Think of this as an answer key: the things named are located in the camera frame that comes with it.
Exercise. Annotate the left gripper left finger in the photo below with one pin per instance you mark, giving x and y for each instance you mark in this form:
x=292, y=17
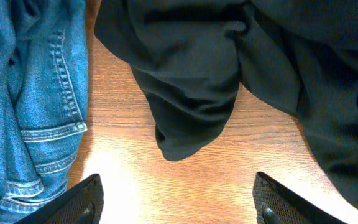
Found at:
x=82, y=204

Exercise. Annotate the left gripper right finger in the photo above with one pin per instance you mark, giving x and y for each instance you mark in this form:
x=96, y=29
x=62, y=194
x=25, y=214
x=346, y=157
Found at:
x=275, y=203

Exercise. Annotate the black t-shirt with logo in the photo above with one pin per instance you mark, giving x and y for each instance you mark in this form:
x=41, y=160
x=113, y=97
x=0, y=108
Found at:
x=189, y=58

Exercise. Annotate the folded blue denim jeans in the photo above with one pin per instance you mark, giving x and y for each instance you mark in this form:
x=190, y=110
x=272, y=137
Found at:
x=43, y=100

